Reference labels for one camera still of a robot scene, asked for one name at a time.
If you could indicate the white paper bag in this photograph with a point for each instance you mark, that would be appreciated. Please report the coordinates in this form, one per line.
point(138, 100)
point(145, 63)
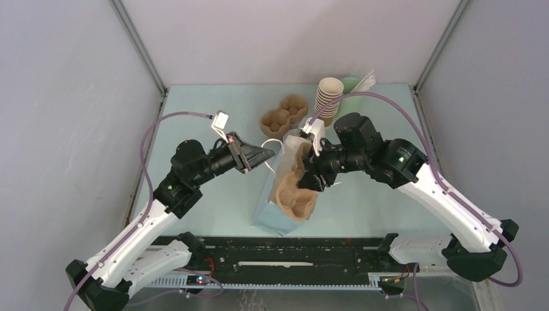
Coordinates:
point(268, 215)

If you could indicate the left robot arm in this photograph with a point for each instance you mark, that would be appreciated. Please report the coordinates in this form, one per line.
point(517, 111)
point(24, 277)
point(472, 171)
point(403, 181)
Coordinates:
point(108, 280)

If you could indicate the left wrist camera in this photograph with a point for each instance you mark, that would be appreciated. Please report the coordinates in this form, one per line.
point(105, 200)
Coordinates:
point(218, 123)

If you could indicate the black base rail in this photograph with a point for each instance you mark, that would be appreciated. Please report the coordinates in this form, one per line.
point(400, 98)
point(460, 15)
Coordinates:
point(275, 263)

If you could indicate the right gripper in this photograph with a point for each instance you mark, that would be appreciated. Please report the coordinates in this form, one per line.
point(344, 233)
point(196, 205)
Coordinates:
point(310, 179)

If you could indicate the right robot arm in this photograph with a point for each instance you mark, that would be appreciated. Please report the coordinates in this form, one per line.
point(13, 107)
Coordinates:
point(477, 246)

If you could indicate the stack of paper cups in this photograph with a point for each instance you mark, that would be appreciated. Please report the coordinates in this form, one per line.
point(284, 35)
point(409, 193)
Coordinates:
point(328, 89)

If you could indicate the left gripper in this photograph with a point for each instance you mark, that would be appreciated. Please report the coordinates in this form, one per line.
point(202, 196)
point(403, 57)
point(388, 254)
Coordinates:
point(246, 157)

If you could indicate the green holder cup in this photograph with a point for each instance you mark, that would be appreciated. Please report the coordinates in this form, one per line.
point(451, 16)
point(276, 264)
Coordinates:
point(351, 104)

